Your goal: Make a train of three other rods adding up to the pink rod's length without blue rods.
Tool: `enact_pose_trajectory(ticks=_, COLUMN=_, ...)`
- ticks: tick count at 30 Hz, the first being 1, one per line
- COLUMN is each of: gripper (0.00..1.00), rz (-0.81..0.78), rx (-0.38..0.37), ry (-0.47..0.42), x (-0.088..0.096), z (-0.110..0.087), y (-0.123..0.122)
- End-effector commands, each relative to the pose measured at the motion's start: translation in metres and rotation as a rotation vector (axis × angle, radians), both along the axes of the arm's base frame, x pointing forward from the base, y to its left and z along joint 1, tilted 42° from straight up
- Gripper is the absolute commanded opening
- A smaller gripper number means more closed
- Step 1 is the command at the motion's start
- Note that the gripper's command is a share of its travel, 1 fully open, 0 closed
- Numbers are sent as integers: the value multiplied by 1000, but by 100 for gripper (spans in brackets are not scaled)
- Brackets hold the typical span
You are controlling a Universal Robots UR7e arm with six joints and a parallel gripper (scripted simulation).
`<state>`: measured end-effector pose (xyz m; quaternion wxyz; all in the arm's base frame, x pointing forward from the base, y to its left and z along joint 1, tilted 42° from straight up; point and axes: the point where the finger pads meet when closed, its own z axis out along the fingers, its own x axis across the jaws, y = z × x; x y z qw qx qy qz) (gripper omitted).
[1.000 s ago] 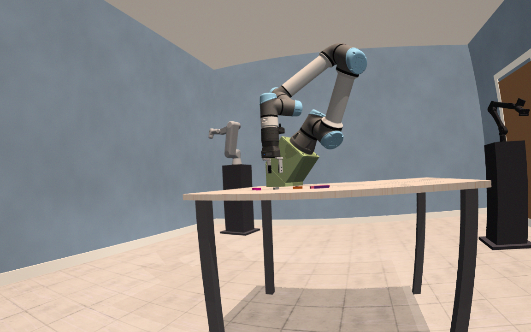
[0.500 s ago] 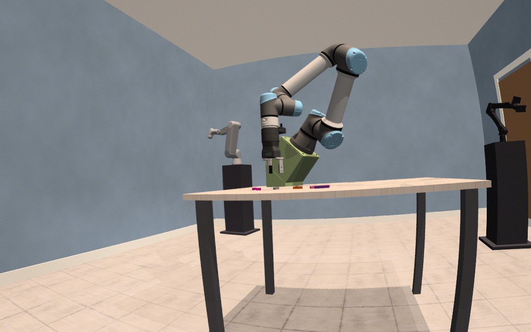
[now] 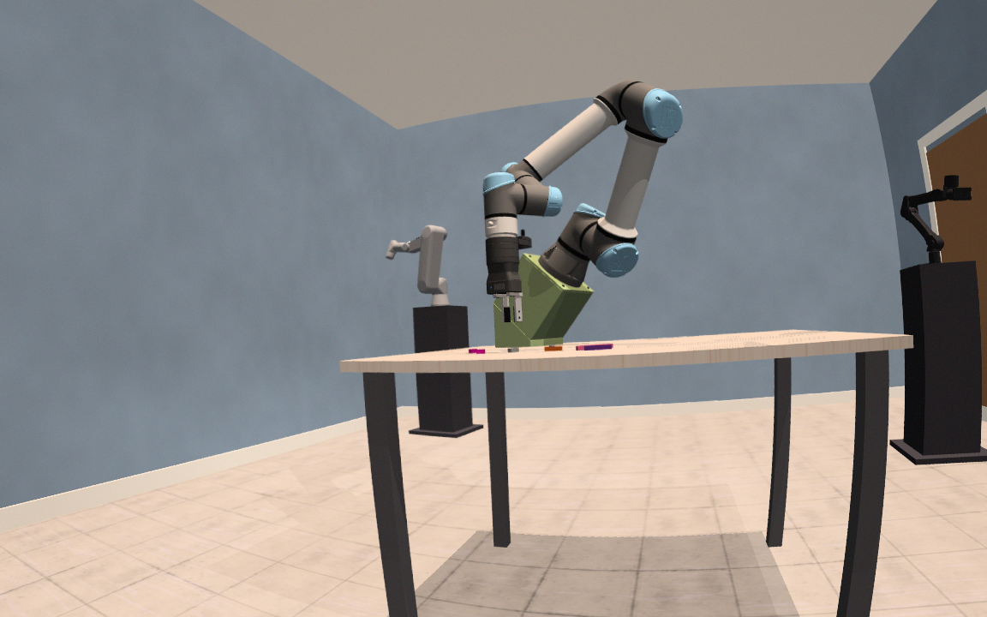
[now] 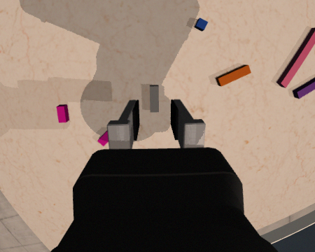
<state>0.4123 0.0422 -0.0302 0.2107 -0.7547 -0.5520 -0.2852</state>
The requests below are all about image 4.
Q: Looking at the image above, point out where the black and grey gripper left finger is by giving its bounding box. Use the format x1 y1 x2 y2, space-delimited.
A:
107 100 140 149

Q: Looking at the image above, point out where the grey rod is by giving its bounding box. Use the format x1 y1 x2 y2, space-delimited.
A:
150 85 159 113

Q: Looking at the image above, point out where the orange rod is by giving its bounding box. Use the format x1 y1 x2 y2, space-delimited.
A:
216 64 251 87

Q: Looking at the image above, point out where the small blue cube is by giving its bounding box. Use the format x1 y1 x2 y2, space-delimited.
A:
195 18 208 31

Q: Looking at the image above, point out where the pink rod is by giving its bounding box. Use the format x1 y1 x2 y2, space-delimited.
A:
277 28 315 88

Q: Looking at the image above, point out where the purple rod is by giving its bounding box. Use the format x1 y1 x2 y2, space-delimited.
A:
293 78 315 99

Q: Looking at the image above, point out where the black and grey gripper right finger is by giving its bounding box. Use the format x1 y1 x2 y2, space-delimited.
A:
171 99 206 148

